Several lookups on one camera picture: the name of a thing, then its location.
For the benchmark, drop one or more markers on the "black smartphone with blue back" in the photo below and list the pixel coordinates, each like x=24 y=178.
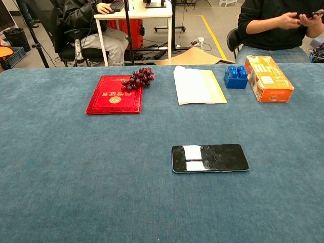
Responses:
x=222 y=157

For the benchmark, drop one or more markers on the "white yellow paper packet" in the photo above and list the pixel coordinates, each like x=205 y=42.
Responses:
x=195 y=88

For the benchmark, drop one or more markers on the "purple grape bunch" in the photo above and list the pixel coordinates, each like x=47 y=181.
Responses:
x=140 y=77

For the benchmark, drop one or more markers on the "red certificate booklet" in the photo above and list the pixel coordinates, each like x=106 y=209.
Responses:
x=114 y=101

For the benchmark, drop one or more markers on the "black power strip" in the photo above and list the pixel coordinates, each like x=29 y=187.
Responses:
x=160 y=54

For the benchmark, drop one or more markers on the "brown cardboard sheet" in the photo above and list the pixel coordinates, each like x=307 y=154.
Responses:
x=195 y=57

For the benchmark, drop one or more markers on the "blue toy building block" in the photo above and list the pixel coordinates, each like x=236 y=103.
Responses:
x=235 y=81

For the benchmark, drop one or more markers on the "white power strip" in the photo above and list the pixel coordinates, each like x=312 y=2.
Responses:
x=201 y=40

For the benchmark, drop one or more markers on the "black rolling stand base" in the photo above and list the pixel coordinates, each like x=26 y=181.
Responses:
x=174 y=27

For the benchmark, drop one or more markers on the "blue table cloth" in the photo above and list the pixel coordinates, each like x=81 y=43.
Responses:
x=76 y=164

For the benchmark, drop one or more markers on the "black tripod stand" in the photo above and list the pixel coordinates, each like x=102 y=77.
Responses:
x=38 y=46
x=128 y=30

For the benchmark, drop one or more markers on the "red cabinet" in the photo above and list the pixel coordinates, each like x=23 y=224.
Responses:
x=121 y=27

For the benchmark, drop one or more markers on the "white desk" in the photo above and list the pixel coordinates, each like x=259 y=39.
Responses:
x=141 y=14

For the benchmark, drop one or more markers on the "black office chair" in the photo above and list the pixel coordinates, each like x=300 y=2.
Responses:
x=73 y=52

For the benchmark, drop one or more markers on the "orange cardboard box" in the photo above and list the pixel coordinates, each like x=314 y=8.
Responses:
x=268 y=76

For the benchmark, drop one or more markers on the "black monitor stand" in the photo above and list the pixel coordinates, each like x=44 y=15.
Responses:
x=154 y=5

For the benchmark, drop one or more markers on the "black keyboard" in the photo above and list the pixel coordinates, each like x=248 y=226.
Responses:
x=117 y=5

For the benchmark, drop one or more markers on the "person in black sweater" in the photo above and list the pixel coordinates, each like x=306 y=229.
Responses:
x=265 y=33

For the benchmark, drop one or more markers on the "person in black jacket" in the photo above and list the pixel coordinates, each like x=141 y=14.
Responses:
x=76 y=15

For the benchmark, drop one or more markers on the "blue plastic crate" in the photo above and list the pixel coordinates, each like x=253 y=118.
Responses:
x=17 y=56

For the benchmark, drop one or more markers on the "black waste bin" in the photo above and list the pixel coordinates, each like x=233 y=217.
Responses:
x=16 y=38

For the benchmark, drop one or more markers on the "orange round seat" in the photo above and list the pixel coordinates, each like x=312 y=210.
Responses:
x=5 y=50

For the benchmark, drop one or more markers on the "dark phone in person's hands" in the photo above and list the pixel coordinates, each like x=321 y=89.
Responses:
x=310 y=14

